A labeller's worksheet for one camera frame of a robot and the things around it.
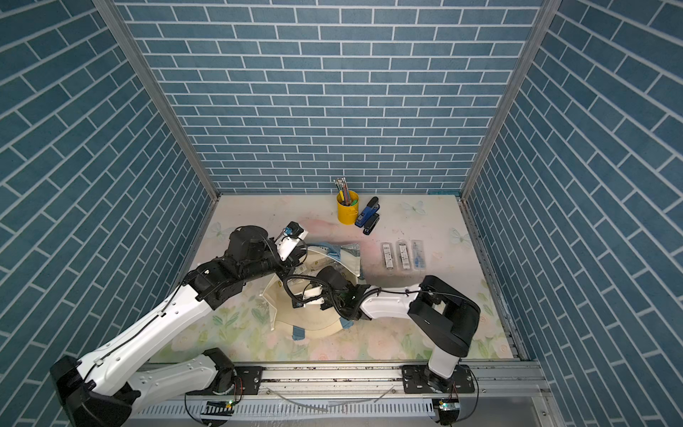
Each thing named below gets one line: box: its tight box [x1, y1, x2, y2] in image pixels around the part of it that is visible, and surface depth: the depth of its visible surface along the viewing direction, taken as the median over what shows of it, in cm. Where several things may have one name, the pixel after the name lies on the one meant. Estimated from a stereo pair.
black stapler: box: [362, 213, 380, 236], surface depth 110 cm
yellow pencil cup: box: [336, 190, 360, 226], surface depth 108 cm
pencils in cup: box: [332, 177, 353, 207], surface depth 107 cm
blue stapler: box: [354, 196, 380, 228], surface depth 114 cm
